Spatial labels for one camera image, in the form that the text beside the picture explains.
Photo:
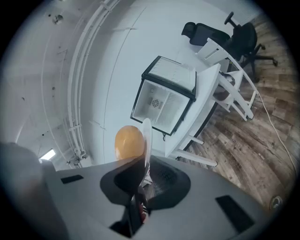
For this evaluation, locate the orange fruit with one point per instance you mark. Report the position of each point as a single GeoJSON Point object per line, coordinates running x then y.
{"type": "Point", "coordinates": [129, 143]}

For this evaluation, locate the white ceiling conduit pipes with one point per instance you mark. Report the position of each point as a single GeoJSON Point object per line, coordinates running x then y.
{"type": "Point", "coordinates": [75, 77]}

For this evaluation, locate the black office chair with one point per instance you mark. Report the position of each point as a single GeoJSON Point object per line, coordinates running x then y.
{"type": "Point", "coordinates": [204, 32]}

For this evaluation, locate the white table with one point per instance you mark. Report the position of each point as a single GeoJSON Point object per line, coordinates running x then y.
{"type": "Point", "coordinates": [204, 93]}

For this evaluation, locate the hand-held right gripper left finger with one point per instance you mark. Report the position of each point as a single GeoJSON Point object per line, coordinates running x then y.
{"type": "Point", "coordinates": [82, 206]}

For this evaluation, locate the person's white shoe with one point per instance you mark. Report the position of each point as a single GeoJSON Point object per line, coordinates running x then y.
{"type": "Point", "coordinates": [276, 202]}

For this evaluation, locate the white wooden chair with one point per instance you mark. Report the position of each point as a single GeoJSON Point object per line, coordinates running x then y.
{"type": "Point", "coordinates": [234, 93]}

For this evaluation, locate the black and white mini fridge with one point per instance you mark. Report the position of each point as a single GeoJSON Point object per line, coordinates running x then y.
{"type": "Point", "coordinates": [164, 110]}

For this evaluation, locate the rectangular ceiling light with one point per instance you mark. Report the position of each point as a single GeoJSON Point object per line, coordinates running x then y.
{"type": "Point", "coordinates": [48, 154]}

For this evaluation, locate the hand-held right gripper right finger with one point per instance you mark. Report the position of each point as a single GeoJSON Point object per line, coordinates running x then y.
{"type": "Point", "coordinates": [199, 222]}

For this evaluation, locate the white plate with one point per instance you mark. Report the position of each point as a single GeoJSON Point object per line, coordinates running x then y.
{"type": "Point", "coordinates": [147, 136]}

